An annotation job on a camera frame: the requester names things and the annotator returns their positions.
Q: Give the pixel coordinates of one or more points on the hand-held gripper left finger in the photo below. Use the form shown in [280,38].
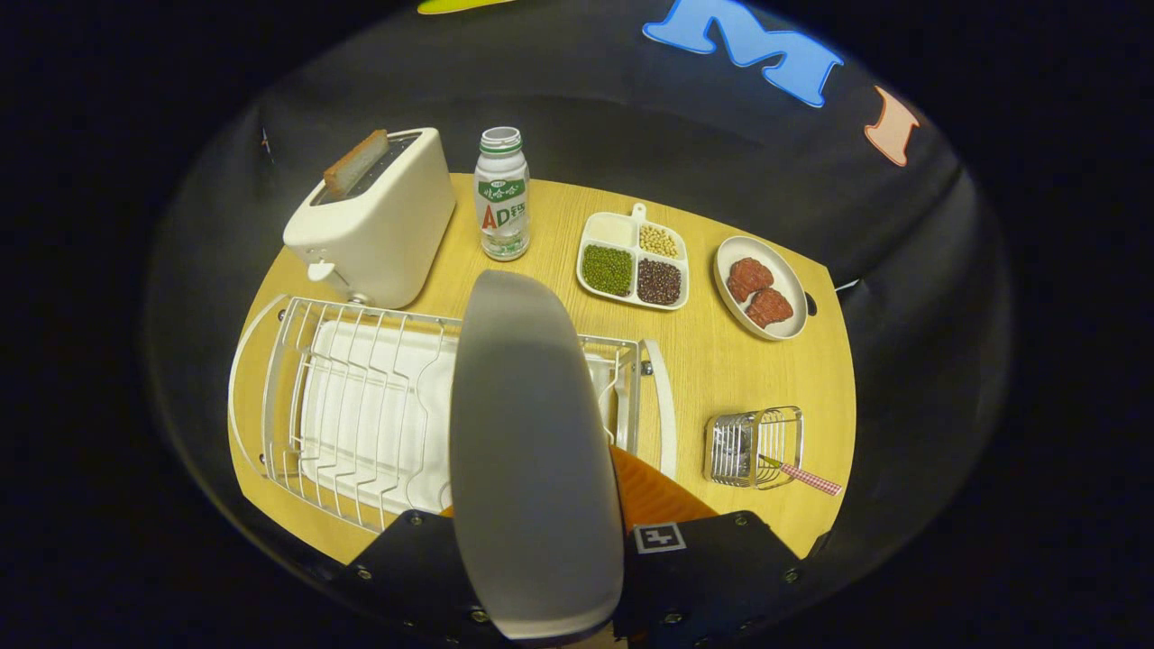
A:
[415,559]

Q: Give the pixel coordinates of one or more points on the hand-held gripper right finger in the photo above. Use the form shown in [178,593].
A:
[712,577]

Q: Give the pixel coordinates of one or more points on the cream round plate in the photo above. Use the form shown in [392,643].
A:
[532,451]

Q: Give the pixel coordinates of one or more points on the cream plate with meat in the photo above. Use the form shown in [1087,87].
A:
[789,279]

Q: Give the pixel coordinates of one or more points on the white divided dish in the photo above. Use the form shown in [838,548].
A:
[611,230]

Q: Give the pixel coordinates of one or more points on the red meat piece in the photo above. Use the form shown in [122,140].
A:
[748,278]
[769,308]

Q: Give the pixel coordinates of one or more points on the pile of dark red beans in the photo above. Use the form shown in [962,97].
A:
[659,282]

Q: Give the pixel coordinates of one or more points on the pile of green beans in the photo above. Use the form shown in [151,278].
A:
[607,269]

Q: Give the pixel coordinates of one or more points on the cream toaster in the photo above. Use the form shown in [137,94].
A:
[388,225]

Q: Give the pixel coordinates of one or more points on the pile of yellow soybeans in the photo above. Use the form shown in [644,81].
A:
[658,242]

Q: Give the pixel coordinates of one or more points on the white green label bottle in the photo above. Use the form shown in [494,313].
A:
[501,198]

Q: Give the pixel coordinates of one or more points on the brown bread slice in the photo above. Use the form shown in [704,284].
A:
[356,162]

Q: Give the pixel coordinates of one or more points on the black backdrop cloth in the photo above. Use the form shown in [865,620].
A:
[631,117]

